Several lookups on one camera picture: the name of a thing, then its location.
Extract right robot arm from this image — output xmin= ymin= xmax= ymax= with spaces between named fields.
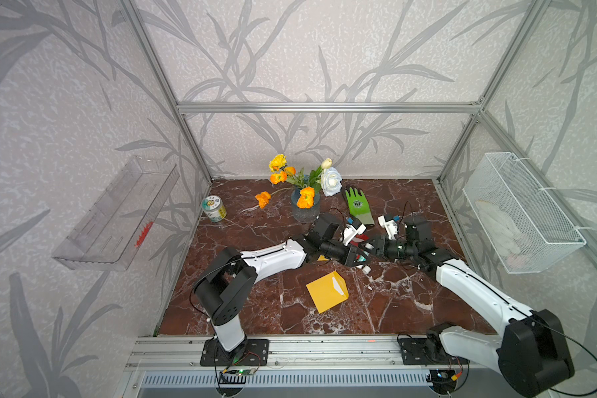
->
xmin=360 ymin=217 xmax=575 ymax=397

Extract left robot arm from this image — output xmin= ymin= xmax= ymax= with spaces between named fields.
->
xmin=192 ymin=213 xmax=367 ymax=357

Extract red envelope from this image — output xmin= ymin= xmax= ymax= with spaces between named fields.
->
xmin=353 ymin=234 xmax=369 ymax=243

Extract yellow envelope front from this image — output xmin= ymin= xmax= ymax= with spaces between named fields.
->
xmin=306 ymin=271 xmax=349 ymax=313

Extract blue glass vase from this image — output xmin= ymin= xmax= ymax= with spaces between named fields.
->
xmin=291 ymin=188 xmax=321 ymax=224

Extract green work glove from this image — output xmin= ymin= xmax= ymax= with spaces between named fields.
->
xmin=344 ymin=186 xmax=375 ymax=227

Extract artificial flower bouquet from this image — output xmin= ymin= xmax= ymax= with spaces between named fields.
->
xmin=269 ymin=154 xmax=343 ymax=208

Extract white cloth in basket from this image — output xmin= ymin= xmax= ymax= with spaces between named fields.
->
xmin=475 ymin=200 xmax=522 ymax=257

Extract small tin can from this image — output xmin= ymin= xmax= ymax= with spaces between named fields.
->
xmin=202 ymin=195 xmax=227 ymax=222

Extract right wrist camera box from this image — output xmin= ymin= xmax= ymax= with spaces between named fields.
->
xmin=378 ymin=216 xmax=398 ymax=240

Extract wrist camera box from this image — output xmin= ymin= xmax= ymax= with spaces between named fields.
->
xmin=378 ymin=216 xmax=398 ymax=240
xmin=342 ymin=221 xmax=366 ymax=245

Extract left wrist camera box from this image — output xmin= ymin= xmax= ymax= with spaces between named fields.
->
xmin=342 ymin=221 xmax=366 ymax=245

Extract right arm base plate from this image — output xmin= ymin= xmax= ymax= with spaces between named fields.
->
xmin=396 ymin=334 xmax=469 ymax=366

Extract aluminium front rail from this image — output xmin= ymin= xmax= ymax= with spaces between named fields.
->
xmin=123 ymin=334 xmax=548 ymax=371

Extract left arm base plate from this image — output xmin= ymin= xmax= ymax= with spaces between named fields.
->
xmin=200 ymin=338 xmax=270 ymax=367

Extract white wire basket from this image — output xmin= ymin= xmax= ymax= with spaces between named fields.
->
xmin=463 ymin=152 xmax=586 ymax=274

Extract clear plastic wall shelf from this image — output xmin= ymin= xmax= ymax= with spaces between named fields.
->
xmin=52 ymin=156 xmax=180 ymax=271

